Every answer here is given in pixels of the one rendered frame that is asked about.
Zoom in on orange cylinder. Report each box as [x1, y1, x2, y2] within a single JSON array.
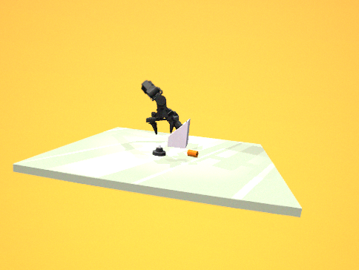
[[187, 150, 199, 157]]

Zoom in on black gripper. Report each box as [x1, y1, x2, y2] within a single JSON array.
[[146, 107, 179, 135]]

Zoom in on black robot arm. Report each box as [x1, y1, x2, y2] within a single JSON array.
[[141, 79, 183, 130]]

